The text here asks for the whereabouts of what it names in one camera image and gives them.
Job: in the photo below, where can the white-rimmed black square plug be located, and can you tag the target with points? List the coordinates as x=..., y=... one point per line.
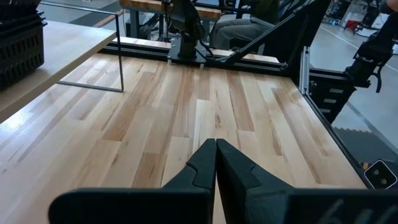
x=381, y=175

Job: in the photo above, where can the person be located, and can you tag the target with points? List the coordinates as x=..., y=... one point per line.
x=236, y=31

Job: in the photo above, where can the wooden shelf with black legs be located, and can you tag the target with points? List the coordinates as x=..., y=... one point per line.
x=71, y=43

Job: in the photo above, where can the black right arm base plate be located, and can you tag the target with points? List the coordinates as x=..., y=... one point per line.
x=186, y=57

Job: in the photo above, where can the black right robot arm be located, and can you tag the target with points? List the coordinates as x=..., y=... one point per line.
x=185, y=18

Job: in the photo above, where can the black panel with white slots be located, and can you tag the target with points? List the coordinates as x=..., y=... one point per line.
x=317, y=105

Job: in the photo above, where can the dark grey foam mat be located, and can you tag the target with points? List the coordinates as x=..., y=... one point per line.
x=367, y=146

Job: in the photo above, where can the black floor mat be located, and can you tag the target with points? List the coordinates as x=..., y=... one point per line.
x=90, y=19

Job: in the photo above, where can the silver aluminium profile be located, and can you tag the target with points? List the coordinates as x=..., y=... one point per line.
x=304, y=71

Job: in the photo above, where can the black aluminium rig frame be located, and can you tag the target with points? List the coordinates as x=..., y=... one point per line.
x=295, y=46

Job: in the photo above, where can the red floor box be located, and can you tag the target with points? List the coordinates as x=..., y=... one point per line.
x=353, y=25

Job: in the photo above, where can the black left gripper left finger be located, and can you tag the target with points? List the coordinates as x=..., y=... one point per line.
x=140, y=208

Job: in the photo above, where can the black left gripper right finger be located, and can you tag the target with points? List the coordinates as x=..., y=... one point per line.
x=311, y=208

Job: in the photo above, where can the wooden workbench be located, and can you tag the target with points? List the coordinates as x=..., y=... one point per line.
x=205, y=13

